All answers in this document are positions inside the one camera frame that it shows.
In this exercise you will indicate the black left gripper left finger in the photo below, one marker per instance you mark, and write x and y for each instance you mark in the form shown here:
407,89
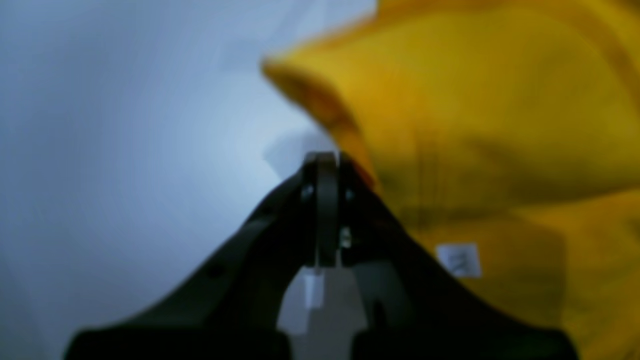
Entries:
228,308

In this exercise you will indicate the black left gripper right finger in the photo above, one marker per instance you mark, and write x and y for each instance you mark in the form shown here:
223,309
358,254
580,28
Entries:
414,308

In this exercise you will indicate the yellow T-shirt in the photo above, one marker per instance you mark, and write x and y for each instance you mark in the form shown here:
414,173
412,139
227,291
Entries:
505,131

